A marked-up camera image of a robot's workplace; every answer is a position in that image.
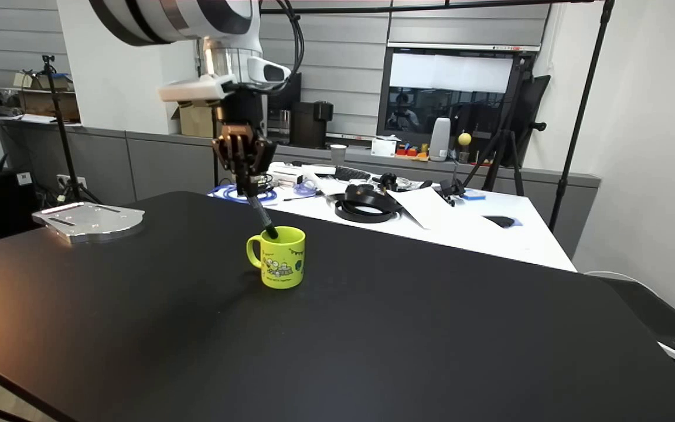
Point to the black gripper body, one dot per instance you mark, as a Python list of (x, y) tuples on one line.
[(245, 113)]

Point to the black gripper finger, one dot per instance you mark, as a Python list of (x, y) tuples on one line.
[(264, 159), (233, 154)]

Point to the yellow cartoon print mug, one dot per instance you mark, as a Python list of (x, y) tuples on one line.
[(281, 261)]

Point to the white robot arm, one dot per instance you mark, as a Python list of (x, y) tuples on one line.
[(187, 19)]

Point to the black computer monitor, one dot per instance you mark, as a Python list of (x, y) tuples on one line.
[(286, 107)]

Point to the brown cardboard box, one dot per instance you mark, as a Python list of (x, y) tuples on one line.
[(194, 121)]

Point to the grey cabinet counter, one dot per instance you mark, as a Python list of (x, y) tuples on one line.
[(158, 164)]

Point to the slim black light stand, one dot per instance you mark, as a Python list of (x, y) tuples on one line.
[(60, 131)]

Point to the white plastic bottle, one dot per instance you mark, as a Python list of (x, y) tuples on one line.
[(439, 142)]

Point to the yellow ball on black stand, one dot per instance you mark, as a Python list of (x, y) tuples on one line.
[(464, 138)]

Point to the black diagonal pole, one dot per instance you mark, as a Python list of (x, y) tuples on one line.
[(580, 117)]

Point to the tall black camera tripod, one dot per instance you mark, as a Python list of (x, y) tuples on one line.
[(521, 117)]

